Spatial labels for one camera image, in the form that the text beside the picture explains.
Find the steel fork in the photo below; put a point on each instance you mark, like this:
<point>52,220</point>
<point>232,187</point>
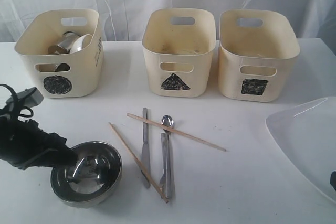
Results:
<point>163,178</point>

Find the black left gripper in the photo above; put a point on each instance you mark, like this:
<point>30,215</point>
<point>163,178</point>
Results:
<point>24,144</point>

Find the wooden chopstick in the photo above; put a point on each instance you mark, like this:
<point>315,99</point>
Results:
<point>140,165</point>
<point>170,129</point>

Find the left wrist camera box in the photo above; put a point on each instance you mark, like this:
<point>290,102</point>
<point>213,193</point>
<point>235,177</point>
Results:
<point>28,98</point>

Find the white square plate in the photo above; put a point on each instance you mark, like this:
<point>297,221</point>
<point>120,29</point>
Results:
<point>306,136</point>

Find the cream bin square mark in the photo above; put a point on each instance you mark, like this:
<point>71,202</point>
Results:
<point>257,50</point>

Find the stainless steel bowl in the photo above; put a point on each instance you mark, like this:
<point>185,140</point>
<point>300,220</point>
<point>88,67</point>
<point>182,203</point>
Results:
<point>92,179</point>

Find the cream bin triangle mark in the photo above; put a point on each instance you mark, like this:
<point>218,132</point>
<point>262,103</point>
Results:
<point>178,47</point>

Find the cream bin circle mark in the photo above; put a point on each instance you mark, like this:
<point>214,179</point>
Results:
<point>85,65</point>

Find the steel long spoon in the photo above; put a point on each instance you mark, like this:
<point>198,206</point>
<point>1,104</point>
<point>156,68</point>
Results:
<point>167,121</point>

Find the white ceramic bowl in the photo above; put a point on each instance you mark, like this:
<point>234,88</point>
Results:
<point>81,43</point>

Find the steel mug with handle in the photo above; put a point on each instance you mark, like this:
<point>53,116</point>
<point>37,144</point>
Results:
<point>62,46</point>

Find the steel table knife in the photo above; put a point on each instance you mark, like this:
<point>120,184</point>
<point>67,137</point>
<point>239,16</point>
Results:
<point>145,156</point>

